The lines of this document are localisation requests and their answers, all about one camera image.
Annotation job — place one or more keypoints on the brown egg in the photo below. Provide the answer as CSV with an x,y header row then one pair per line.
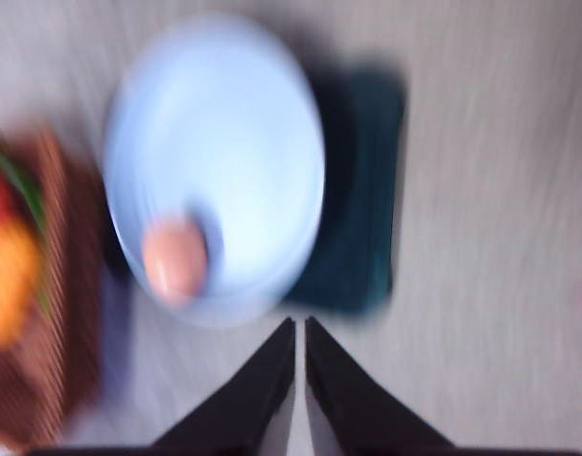
x,y
174,260

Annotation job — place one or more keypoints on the black rectangular tray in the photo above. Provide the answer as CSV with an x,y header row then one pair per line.
x,y
362,111

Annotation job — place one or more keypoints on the yellow toy corn cob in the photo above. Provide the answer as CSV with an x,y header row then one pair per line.
x,y
19,283

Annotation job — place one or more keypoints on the blue round plate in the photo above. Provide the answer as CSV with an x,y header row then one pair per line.
x,y
216,126

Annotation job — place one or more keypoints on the brown wicker basket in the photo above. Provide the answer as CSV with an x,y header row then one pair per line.
x,y
45,383

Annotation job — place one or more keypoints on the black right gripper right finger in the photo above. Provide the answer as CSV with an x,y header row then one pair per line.
x,y
356,417

